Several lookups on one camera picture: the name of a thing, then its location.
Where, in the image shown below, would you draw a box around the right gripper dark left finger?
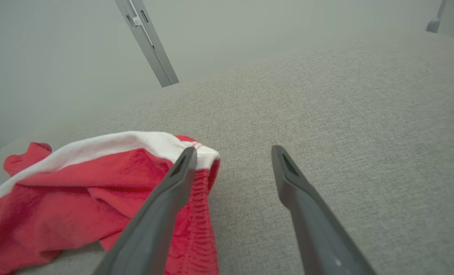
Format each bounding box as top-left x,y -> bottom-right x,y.
91,146 -> 198,275

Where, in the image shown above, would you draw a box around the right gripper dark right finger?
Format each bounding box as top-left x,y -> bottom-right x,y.
271,144 -> 376,275

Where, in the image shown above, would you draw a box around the red shorts white stripes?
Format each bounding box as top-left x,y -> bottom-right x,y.
0,131 -> 221,275

